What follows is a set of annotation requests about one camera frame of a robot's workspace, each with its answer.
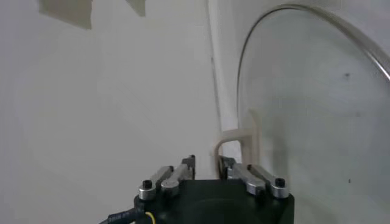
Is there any round glass pot lid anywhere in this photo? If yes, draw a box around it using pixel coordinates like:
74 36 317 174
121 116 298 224
213 3 390 224

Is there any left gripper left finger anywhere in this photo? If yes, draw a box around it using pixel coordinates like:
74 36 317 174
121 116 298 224
138 155 196 201

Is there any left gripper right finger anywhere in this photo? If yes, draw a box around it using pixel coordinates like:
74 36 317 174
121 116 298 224
219 155 290 200

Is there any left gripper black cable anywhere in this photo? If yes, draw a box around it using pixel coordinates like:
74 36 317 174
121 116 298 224
99 208 156 224

